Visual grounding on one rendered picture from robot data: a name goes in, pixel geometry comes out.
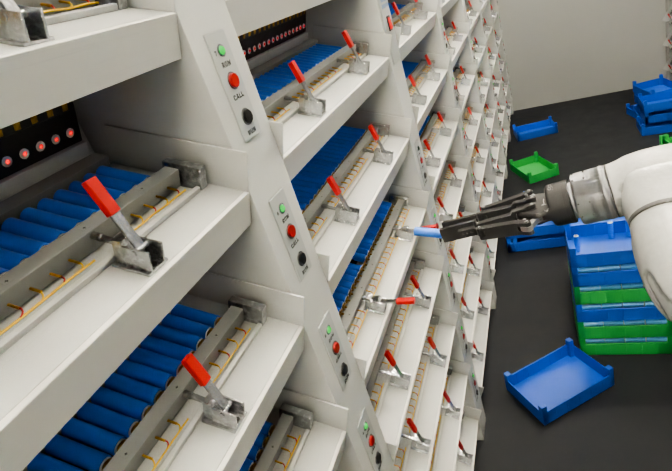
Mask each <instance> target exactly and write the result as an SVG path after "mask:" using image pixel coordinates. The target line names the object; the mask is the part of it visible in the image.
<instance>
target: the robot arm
mask: <svg viewBox="0 0 672 471"><path fill-rule="evenodd" d="M544 192H545V193H542V194H536V195H535V194H533V191H532V189H528V190H526V191H524V192H522V193H520V194H518V195H515V196H512V197H509V198H506V199H503V200H500V201H497V202H494V203H491V204H488V205H485V206H482V207H481V211H478V212H477V213H475V214H471V215H467V216H463V217H459V218H455V219H451V220H447V221H443V222H442V223H441V225H442V228H440V229H439V232H440V234H441V236H442V239H443V241H444V243H446V242H450V241H454V240H459V239H463V238H467V237H471V236H475V235H478V236H479V237H480V239H481V240H488V239H495V238H502V237H509V236H516V235H533V234H534V233H535V231H534V227H535V226H536V225H541V224H544V223H546V222H548V221H552V222H554V224H555V225H556V226H562V225H567V224H571V223H576V222H578V218H580V219H581V221H582V223H583V224H591V223H595V222H600V221H605V220H609V219H616V218H618V216H619V217H625V219H626V221H627V223H628V226H629V229H630V234H631V246H632V250H633V255H634V259H635V262H636V266H637V269H638V271H639V274H640V277H641V279H642V282H643V284H644V287H645V289H646V291H647V293H648V295H649V297H650V299H651V300H652V302H653V303H654V305H655V306H656V308H657V309H658V310H659V311H660V313H661V314H662V315H663V316H664V317H665V318H666V319H668V320H669V321H671V322H672V143H669V144H664V145H659V146H655V147H650V148H647V149H643V150H640V151H636V152H633V153H630V154H628V155H625V156H623V157H621V158H619V159H617V160H616V161H613V162H611V163H609V164H606V165H604V166H597V167H595V168H592V169H588V170H584V171H581V172H577V173H573V174H571V175H570V182H569V183H568V181H567V180H563V181H559V182H555V183H552V184H548V185H546V186H545V189H544Z"/></svg>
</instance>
